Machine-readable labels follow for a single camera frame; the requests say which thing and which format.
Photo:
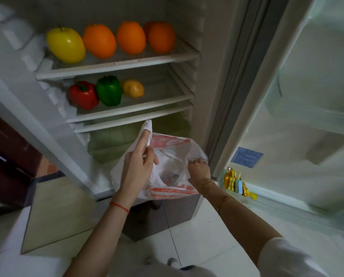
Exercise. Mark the yellow wrapped candy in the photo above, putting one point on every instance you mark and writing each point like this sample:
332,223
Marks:
248,193

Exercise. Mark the red bell pepper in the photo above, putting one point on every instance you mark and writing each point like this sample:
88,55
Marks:
82,96

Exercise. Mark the blue label sticker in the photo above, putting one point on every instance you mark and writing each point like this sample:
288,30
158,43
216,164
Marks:
248,157

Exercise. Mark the green bell pepper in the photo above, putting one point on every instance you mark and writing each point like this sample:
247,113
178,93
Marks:
109,90

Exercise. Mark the person's left forearm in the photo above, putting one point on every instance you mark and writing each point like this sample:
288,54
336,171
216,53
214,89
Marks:
105,239

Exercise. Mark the orange fruit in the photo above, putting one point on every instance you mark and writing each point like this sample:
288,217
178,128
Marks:
162,38
131,38
99,41
147,25

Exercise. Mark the dark brown wooden cabinet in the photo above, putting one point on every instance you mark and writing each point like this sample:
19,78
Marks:
13,161

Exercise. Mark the beige refrigerator body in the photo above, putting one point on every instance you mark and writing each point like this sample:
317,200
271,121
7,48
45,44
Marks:
218,54

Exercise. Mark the clear door shelf bin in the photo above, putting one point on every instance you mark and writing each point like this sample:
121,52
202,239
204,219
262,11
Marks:
313,112

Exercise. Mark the white shirt sleeve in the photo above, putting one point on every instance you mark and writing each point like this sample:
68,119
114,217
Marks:
290,259

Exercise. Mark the person's right forearm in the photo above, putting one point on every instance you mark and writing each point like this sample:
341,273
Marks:
238,222

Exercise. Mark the person's right hand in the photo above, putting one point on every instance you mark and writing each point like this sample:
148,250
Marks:
199,174

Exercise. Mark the clear crisper drawer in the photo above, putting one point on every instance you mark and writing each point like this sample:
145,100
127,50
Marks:
117,141

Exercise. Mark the person's left thumb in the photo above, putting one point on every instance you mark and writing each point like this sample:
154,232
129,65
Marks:
152,156

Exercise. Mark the yellow apple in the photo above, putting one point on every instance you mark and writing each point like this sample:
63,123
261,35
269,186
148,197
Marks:
65,44

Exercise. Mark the white red printed plastic bag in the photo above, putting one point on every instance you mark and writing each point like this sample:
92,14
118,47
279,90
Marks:
172,158

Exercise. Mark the person's right fingers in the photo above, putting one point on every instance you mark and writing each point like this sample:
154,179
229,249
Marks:
198,163

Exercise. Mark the clear door bottom rack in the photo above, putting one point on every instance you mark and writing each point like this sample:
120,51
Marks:
290,204

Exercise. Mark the white refrigerator door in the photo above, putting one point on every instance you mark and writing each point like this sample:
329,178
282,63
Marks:
304,158

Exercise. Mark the blue wrapped candy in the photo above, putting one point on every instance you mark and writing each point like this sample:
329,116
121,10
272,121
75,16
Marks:
239,186

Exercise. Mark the person's left hand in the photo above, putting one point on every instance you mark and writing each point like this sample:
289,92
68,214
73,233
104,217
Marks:
135,170

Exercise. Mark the golden wrapped candy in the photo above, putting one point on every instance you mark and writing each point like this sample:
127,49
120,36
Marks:
229,178

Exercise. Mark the glass refrigerator shelf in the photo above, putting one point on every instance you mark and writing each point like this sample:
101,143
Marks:
125,119
148,105
125,63

